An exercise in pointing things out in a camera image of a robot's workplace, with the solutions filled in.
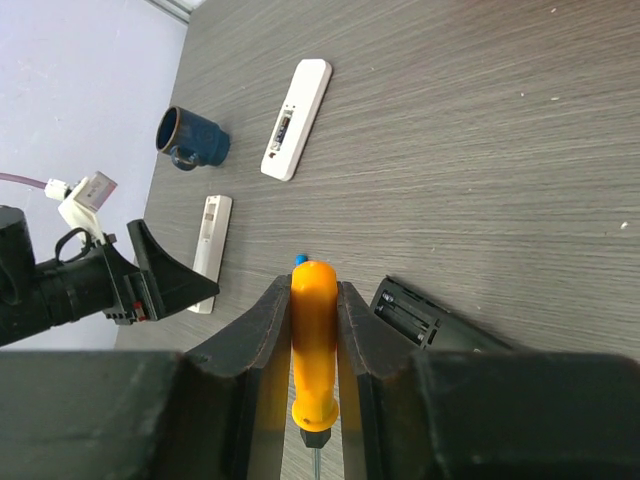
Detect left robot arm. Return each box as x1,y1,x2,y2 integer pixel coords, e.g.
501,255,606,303
1,206,219,345

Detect dark blue mug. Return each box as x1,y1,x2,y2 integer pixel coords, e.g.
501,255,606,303
155,106,231,172

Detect orange handle screwdriver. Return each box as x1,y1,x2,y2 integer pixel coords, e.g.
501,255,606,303
290,261,339,479

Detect white remote orange batteries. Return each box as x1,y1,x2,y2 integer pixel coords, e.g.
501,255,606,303
192,195,233,282

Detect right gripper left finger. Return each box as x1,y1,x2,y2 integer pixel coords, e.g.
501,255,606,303
188,275,291,479

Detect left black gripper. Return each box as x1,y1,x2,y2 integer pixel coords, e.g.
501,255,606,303
99,219,219,325

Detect black remote control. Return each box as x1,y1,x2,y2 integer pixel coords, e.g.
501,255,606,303
371,277,513,353

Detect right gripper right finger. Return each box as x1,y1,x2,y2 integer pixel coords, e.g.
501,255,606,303
337,282,414,479

